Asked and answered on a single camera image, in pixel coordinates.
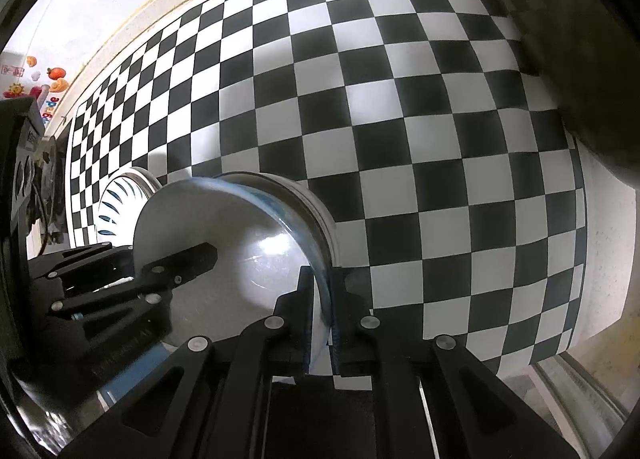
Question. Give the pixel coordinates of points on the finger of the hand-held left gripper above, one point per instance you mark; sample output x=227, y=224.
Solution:
x=90, y=259
x=190, y=259

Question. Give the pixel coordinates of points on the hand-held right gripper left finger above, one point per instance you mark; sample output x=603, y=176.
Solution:
x=300, y=319

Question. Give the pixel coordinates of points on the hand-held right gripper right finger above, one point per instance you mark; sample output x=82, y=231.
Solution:
x=342, y=334

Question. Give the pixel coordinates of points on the white plate with blue stripes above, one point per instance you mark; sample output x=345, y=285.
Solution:
x=120, y=199

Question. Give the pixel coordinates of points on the black and white checkered mat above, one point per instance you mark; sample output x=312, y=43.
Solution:
x=400, y=139

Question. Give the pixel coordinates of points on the metal sliding rail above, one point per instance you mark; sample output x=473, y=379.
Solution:
x=580, y=394

